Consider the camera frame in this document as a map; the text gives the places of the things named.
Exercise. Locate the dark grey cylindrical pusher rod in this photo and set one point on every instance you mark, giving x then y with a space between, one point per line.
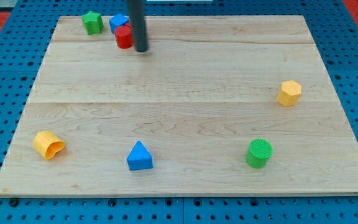
137 19

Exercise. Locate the yellow hexagon block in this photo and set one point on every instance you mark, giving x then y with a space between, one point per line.
289 93

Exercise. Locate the blue cube block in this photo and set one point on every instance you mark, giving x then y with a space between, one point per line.
117 21

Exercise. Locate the red cylinder block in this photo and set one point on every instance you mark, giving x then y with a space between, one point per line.
123 35

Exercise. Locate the green star block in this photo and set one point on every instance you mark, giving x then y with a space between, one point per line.
92 22

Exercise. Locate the light wooden board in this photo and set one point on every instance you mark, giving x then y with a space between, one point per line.
206 88

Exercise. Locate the blue triangle block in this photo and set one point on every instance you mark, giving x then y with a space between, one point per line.
139 158

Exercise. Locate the green cylinder block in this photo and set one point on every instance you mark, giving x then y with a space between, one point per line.
259 153

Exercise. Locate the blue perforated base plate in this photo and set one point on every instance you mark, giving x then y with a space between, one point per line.
23 43

